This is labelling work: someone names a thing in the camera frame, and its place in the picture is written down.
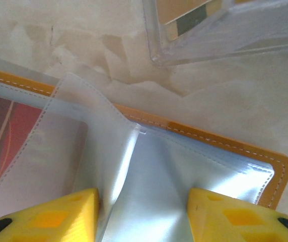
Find clear acrylic card box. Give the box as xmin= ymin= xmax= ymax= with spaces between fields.
xmin=141 ymin=0 xmax=288 ymax=67

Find orange card holder clear sleeves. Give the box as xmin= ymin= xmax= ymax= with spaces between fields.
xmin=0 ymin=52 xmax=288 ymax=242

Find red credit card with curves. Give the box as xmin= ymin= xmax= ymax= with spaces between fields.
xmin=0 ymin=92 xmax=89 ymax=202

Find stack of gold credit cards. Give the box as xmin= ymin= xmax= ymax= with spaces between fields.
xmin=156 ymin=0 xmax=224 ymax=42

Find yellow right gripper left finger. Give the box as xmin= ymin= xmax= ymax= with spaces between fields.
xmin=0 ymin=188 xmax=100 ymax=242

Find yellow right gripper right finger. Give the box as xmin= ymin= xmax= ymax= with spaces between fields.
xmin=186 ymin=187 xmax=288 ymax=242

